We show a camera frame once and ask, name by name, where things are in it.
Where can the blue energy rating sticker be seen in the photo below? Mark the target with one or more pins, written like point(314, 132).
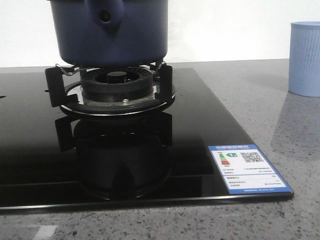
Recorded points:
point(246, 170)

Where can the dark blue cooking pot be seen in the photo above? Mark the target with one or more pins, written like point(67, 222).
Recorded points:
point(109, 33)

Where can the black gas burner head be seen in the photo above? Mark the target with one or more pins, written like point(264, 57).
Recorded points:
point(116, 84)

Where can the light blue ribbed cup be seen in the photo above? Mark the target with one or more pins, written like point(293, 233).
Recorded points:
point(304, 59)

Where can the black pot support grate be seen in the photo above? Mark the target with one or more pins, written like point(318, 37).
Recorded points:
point(65, 91)

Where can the black glass gas cooktop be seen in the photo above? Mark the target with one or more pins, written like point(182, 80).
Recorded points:
point(53, 162)

